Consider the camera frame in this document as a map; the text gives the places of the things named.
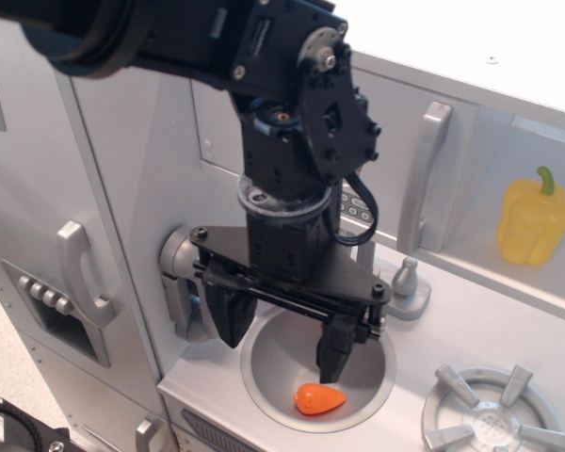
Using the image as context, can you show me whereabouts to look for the grey fridge door handle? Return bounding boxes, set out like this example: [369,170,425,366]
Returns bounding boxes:
[56,220,116,329]

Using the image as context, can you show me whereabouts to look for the grey toy telephone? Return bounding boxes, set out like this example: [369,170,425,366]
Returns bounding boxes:
[159,227,219,343]

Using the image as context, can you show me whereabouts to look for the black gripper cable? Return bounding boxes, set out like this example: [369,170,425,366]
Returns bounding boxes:
[331,171,380,247]

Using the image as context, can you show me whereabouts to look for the round metal sink bowl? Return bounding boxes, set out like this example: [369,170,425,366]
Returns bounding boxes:
[241,306,396,433]

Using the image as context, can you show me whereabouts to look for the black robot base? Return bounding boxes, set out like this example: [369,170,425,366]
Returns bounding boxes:
[0,397,80,451]

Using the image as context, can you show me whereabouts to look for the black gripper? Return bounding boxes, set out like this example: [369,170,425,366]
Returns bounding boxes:
[190,212,390,383]

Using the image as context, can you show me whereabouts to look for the grey stove burner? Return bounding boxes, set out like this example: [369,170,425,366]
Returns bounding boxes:
[421,363,565,451]

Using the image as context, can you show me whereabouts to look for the orange toy carrot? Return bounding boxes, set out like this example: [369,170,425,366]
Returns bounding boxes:
[293,383,347,415]

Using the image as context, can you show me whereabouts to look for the white toy kitchen unit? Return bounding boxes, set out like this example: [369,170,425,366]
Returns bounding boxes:
[0,2,565,451]

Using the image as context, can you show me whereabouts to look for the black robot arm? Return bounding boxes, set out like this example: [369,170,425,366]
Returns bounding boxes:
[0,1,390,383]

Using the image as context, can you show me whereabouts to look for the grey oven control panel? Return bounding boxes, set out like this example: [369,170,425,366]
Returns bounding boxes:
[181,410,256,452]

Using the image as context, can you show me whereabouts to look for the grey lower door handle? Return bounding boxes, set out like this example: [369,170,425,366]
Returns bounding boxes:
[135,416,170,452]

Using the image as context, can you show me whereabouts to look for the grey toy faucet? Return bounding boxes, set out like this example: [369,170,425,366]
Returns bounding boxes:
[347,239,432,322]

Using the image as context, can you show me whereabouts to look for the yellow toy bell pepper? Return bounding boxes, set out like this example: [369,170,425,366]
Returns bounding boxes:
[495,166,565,266]

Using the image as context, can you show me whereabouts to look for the grey ice dispenser panel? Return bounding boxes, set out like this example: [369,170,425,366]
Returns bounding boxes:
[1,260,110,368]

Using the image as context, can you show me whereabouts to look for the grey microwave door handle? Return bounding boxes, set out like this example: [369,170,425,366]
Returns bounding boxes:
[396,102,453,254]

